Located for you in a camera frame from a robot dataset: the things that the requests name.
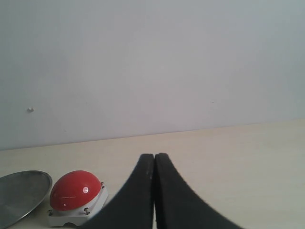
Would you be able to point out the round steel plate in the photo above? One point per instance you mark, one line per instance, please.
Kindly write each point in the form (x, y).
(21, 193)

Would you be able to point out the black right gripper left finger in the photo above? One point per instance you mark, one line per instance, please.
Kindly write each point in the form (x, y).
(132, 207)

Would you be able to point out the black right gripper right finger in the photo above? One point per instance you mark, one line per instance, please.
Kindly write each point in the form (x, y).
(178, 206)

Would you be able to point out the small white wall plug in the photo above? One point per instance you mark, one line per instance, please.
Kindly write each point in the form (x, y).
(30, 109)

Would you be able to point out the red dome push button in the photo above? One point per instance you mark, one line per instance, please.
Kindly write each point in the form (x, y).
(76, 198)

